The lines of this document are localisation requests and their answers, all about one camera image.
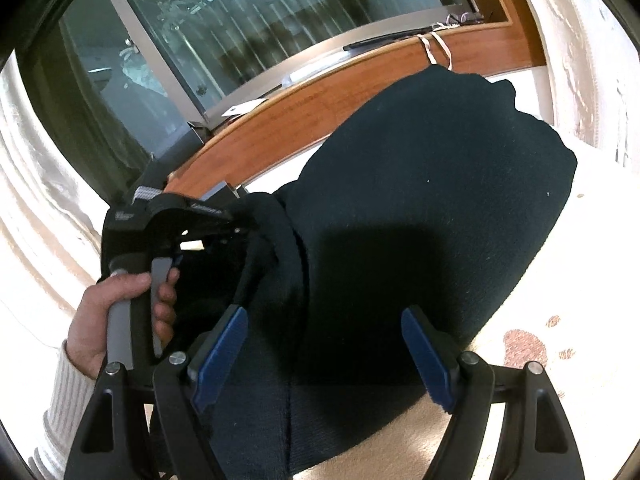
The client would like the person left hand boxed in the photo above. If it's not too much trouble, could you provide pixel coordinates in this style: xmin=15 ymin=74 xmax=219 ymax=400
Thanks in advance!
xmin=66 ymin=268 xmax=180 ymax=379

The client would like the black box on bed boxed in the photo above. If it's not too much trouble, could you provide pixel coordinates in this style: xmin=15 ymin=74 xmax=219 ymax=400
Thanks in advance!
xmin=200 ymin=181 xmax=248 ymax=208

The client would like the white paper card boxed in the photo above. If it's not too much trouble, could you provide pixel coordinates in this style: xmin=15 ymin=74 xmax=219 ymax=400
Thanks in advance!
xmin=221 ymin=99 xmax=266 ymax=117

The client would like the white red string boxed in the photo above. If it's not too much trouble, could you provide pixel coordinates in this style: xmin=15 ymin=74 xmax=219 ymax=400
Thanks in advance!
xmin=416 ymin=12 xmax=484 ymax=72

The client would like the white sleeve left forearm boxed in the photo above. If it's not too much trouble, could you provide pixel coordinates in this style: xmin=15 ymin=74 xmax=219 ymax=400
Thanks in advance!
xmin=27 ymin=340 xmax=96 ymax=480

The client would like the left beige curtain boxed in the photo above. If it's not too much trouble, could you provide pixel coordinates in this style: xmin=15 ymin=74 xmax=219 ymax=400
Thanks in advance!
xmin=1 ymin=54 xmax=106 ymax=314

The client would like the dark box on sill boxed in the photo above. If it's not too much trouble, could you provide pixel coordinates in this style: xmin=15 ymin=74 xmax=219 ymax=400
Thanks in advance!
xmin=149 ymin=124 xmax=205 ymax=174

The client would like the black knit sweater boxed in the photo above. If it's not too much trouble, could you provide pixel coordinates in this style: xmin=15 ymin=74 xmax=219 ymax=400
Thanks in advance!
xmin=200 ymin=66 xmax=577 ymax=479

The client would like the right beige curtain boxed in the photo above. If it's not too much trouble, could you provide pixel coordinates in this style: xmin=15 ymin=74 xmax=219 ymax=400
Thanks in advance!
xmin=527 ymin=0 xmax=639 ymax=171

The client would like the beige curtain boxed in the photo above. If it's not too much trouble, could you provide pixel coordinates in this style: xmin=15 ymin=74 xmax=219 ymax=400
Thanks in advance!
xmin=527 ymin=0 xmax=639 ymax=171
xmin=1 ymin=54 xmax=106 ymax=314

